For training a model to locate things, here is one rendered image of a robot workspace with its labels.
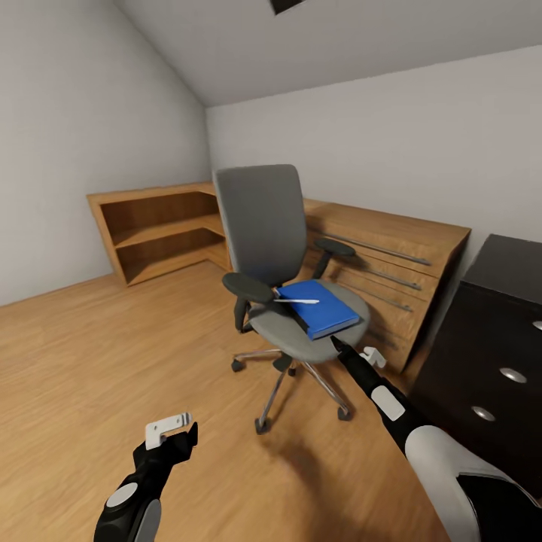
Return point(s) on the folder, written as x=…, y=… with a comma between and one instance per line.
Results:
x=326, y=316

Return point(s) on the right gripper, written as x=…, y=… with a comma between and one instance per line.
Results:
x=355, y=364

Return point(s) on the swivel chair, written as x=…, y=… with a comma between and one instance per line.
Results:
x=263, y=216

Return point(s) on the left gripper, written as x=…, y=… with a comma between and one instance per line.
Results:
x=176, y=449

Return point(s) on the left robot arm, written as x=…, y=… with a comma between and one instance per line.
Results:
x=133, y=512

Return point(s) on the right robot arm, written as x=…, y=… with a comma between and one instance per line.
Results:
x=475, y=501

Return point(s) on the cabinet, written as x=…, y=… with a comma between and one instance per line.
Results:
x=481, y=382
x=401, y=268

